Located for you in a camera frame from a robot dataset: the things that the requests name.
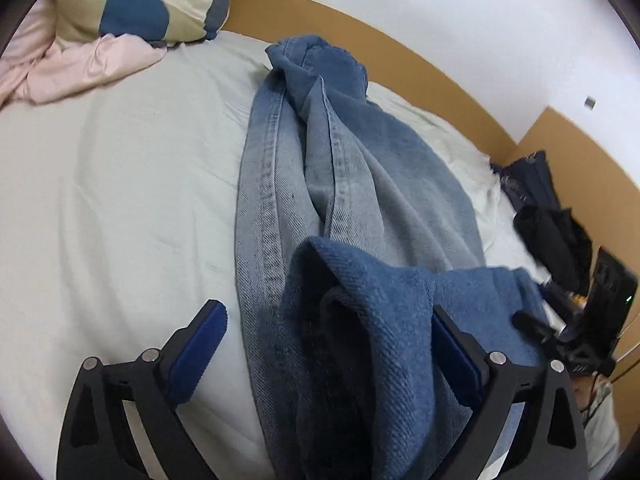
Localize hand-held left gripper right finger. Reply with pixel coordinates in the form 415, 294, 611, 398
431, 304, 588, 480

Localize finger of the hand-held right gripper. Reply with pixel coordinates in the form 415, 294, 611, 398
512, 310, 557, 342

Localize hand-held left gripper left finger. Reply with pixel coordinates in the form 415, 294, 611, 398
55, 299, 229, 480

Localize blue denim jeans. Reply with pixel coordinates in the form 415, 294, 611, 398
235, 35, 556, 480

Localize black cloth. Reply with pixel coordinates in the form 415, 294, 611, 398
515, 205, 593, 291

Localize white bed sheet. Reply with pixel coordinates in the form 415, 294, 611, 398
0, 30, 551, 480

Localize pink duvet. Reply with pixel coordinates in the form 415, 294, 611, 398
0, 7, 168, 106

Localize wooden bed frame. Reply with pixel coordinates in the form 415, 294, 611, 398
222, 0, 640, 396

